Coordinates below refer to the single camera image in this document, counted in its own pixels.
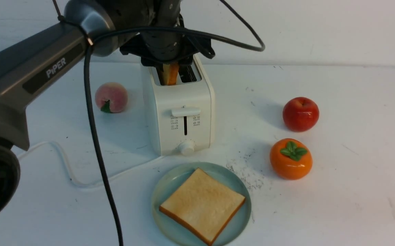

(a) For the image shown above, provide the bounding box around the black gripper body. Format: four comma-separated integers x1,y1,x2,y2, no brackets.
120,0,215,67

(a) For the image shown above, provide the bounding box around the toast slice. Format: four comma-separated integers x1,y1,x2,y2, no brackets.
163,62,180,86
159,168,246,246

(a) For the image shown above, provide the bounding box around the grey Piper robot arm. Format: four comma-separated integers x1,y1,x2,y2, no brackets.
0,0,184,212

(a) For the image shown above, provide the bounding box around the white toaster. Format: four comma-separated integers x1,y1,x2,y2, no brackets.
141,55,215,156

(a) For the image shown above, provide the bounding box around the pink peach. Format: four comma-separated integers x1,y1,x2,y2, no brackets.
95,82,128,113

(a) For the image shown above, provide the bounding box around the pale green plate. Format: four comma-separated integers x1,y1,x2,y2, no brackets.
151,162,252,246

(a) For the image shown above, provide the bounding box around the red apple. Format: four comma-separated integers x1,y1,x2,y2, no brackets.
282,97,319,132

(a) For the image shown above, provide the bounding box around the orange persimmon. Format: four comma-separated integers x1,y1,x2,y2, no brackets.
269,138,313,180

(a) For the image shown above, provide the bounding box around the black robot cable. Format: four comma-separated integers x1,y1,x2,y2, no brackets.
51,0,265,246

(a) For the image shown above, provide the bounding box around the white toaster power cord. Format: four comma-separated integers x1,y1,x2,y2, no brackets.
16,141,165,188

